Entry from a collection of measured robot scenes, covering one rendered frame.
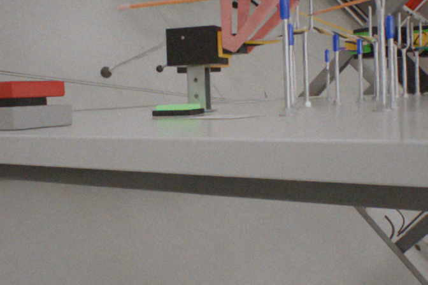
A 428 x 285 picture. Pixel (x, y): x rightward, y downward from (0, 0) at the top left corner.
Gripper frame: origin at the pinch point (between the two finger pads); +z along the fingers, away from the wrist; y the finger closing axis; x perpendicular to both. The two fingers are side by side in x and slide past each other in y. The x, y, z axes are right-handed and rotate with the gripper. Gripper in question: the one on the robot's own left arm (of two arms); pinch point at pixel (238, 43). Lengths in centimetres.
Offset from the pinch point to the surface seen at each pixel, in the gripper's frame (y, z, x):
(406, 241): 90, 34, -34
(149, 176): -16.7, 11.8, -1.9
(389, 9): 92, -17, -7
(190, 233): 27.0, 32.6, 3.7
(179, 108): -8.1, 7.3, 0.9
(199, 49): -2.4, 2.0, 3.1
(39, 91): -23.6, 7.3, 6.0
